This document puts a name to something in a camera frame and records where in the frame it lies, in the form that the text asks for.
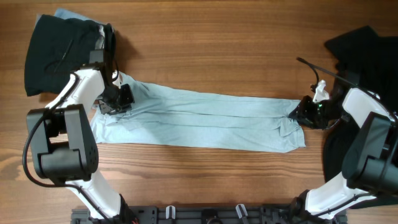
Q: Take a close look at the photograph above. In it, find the light blue t-shirt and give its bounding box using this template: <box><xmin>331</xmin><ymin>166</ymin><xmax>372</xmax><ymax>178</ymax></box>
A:
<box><xmin>91</xmin><ymin>74</ymin><xmax>305</xmax><ymax>153</ymax></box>

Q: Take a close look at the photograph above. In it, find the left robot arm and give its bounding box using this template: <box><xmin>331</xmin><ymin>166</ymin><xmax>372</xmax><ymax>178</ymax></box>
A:
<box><xmin>22</xmin><ymin>49</ymin><xmax>139</xmax><ymax>223</ymax></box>

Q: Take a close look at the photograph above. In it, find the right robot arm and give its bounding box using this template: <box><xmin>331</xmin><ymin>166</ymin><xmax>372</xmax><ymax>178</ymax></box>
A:
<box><xmin>284</xmin><ymin>77</ymin><xmax>397</xmax><ymax>223</ymax></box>

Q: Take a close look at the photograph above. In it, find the black shirt on right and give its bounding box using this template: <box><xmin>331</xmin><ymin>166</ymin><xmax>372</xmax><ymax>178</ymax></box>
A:
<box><xmin>323</xmin><ymin>26</ymin><xmax>397</xmax><ymax>182</ymax></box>

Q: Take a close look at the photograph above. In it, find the folded black shirt on stack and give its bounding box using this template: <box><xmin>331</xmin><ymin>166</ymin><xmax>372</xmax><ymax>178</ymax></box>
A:
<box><xmin>24</xmin><ymin>15</ymin><xmax>116</xmax><ymax>96</ymax></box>

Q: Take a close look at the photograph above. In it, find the folded light blue shirt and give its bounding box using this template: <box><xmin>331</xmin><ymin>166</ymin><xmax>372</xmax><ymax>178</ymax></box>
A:
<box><xmin>35</xmin><ymin>8</ymin><xmax>107</xmax><ymax>27</ymax></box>

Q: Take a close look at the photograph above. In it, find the left black cable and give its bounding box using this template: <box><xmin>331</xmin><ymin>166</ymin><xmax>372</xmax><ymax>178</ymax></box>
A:
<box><xmin>21</xmin><ymin>73</ymin><xmax>109</xmax><ymax>223</ymax></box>

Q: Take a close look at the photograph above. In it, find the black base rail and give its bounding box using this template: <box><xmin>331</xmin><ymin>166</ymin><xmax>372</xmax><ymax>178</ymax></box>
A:
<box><xmin>70</xmin><ymin>204</ymin><xmax>348</xmax><ymax>224</ymax></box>

